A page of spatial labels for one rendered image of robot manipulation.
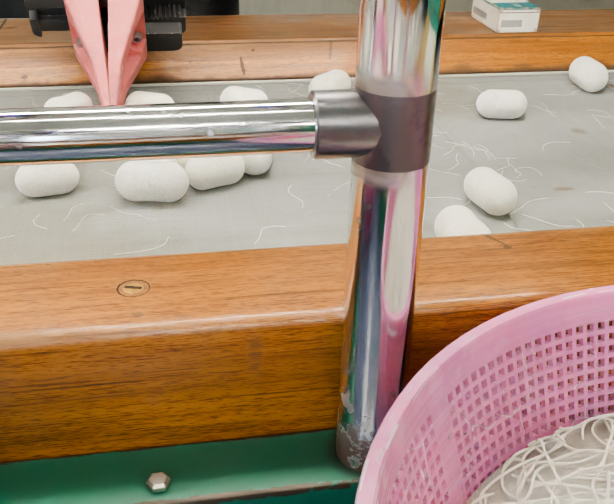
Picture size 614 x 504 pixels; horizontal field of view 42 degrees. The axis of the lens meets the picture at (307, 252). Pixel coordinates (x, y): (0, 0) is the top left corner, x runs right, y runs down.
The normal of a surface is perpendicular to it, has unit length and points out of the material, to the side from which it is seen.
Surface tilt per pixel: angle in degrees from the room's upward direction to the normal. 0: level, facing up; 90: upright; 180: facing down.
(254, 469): 0
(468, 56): 45
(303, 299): 0
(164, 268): 0
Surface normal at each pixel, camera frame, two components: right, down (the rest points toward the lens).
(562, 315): 0.40, 0.20
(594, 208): 0.02, -0.88
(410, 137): 0.33, 0.46
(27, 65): 0.14, -0.28
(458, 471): 0.77, 0.02
